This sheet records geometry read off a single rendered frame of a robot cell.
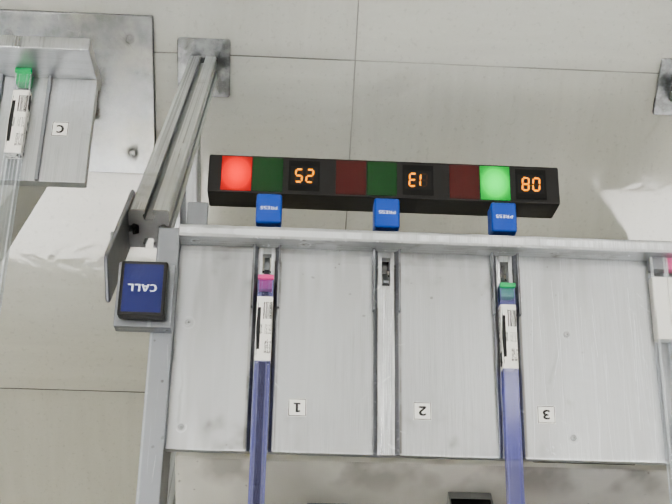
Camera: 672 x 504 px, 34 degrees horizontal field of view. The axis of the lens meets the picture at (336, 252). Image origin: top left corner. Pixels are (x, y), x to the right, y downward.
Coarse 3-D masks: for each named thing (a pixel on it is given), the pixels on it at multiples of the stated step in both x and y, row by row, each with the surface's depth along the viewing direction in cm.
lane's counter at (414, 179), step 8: (408, 168) 107; (416, 168) 107; (424, 168) 107; (432, 168) 107; (408, 176) 106; (416, 176) 106; (424, 176) 106; (432, 176) 106; (408, 184) 106; (416, 184) 106; (424, 184) 106; (432, 184) 106; (408, 192) 106; (416, 192) 106; (424, 192) 106; (432, 192) 106
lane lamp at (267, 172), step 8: (256, 160) 106; (264, 160) 106; (272, 160) 106; (280, 160) 106; (256, 168) 106; (264, 168) 106; (272, 168) 106; (280, 168) 106; (256, 176) 105; (264, 176) 105; (272, 176) 105; (280, 176) 105; (256, 184) 105; (264, 184) 105; (272, 184) 105; (280, 184) 105
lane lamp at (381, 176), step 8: (368, 168) 106; (376, 168) 106; (384, 168) 106; (392, 168) 106; (368, 176) 106; (376, 176) 106; (384, 176) 106; (392, 176) 106; (368, 184) 106; (376, 184) 106; (384, 184) 106; (392, 184) 106; (368, 192) 105; (376, 192) 105; (384, 192) 105; (392, 192) 105
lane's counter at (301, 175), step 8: (296, 168) 106; (304, 168) 106; (312, 168) 106; (296, 176) 106; (304, 176) 106; (312, 176) 106; (288, 184) 105; (296, 184) 105; (304, 184) 105; (312, 184) 105
